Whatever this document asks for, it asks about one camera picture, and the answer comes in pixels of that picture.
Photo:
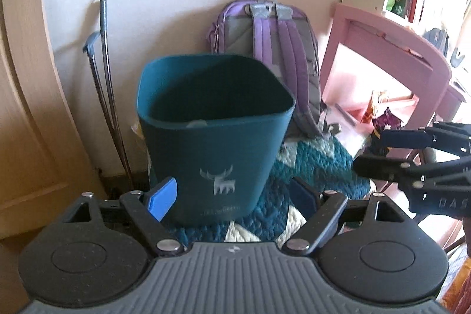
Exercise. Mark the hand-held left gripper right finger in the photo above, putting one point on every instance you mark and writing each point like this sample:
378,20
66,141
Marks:
304,198

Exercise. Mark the light wooden door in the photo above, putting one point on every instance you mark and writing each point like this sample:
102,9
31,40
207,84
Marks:
33,97

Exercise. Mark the purple backpack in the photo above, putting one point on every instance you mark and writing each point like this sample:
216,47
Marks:
272,56

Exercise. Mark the teal and white crocheted blanket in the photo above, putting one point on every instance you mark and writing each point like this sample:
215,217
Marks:
312,167

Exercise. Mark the metal poles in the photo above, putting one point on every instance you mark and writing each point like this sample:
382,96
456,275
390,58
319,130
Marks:
103,89

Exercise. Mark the pink wooden desk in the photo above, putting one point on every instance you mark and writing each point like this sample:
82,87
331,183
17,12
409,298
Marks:
390,71

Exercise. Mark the dark purple snack wrapper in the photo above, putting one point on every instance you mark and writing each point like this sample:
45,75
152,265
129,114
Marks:
388,119

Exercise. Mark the dark hanging bag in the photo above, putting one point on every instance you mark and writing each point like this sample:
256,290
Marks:
438,38

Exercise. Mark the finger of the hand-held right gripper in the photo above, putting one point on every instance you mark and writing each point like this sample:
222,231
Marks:
390,168
412,137

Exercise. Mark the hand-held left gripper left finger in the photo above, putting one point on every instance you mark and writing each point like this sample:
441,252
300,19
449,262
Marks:
162,198

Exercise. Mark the teal plastic waste bin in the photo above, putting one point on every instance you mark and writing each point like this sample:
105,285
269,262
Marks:
209,137

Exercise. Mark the orange snack wrapper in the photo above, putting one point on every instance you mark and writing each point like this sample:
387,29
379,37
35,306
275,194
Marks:
375,104

